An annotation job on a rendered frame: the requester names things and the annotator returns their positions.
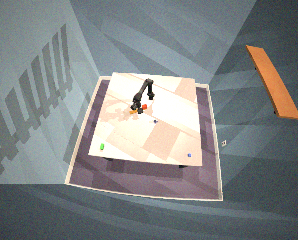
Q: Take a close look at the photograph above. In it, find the orange bar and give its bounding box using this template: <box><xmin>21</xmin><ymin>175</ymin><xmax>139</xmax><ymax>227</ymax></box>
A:
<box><xmin>129</xmin><ymin>104</ymin><xmax>147</xmax><ymax>115</ymax></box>

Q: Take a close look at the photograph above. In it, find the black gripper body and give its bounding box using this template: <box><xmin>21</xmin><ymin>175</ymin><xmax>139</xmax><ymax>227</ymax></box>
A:
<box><xmin>137</xmin><ymin>104</ymin><xmax>143</xmax><ymax>115</ymax></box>

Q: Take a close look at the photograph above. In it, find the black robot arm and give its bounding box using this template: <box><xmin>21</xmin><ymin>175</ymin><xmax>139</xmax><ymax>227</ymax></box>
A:
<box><xmin>130</xmin><ymin>79</ymin><xmax>155</xmax><ymax>111</ymax></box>

